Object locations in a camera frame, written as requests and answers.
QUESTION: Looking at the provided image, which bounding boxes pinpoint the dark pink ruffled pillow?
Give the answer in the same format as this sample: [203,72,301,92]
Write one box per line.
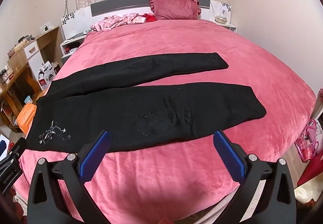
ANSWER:
[149,0,201,21]

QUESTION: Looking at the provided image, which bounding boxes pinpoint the grey and white headboard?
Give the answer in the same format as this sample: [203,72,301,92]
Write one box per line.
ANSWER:
[89,0,211,18]

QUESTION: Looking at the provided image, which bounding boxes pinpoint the wooden desk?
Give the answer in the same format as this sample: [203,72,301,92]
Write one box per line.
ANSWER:
[0,26,61,126]

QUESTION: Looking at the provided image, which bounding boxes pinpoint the black embroidered pants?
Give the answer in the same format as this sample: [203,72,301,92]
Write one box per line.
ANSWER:
[25,52,267,152]

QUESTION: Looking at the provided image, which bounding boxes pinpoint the small bedside lamp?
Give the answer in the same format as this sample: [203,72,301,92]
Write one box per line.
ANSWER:
[214,4,229,23]

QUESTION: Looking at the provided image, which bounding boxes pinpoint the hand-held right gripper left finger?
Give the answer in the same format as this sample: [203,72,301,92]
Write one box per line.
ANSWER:
[26,130,111,224]

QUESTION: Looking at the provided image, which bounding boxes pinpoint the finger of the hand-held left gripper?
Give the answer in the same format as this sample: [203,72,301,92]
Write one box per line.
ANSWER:
[9,138,27,162]

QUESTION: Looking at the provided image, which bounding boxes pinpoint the pink floral garment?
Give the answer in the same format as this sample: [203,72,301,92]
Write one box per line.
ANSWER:
[91,12,147,32]

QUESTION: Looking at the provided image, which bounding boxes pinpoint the orange plastic stool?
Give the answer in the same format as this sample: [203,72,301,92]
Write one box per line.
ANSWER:
[16,103,37,135]

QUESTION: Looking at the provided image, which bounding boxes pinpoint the pink plush bed blanket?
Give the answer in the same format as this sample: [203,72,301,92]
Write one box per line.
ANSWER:
[13,19,317,224]

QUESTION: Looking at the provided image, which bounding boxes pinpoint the red cloth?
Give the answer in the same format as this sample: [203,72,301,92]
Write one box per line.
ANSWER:
[141,13,157,23]

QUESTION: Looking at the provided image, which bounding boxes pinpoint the white floral nightstand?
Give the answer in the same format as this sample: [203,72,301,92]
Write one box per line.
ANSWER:
[209,0,238,34]
[60,8,92,63]

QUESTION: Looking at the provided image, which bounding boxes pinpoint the pink gift bag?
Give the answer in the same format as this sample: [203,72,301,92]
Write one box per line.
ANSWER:
[295,118,320,162]

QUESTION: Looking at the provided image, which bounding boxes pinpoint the white appliance carton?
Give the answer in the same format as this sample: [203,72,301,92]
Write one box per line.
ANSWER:
[38,61,60,90]

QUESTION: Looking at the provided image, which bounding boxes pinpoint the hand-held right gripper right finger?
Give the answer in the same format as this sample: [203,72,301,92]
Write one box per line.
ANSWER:
[213,130,297,224]

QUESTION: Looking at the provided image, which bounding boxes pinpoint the red paper bag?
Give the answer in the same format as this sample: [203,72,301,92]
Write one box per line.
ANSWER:
[296,149,323,189]

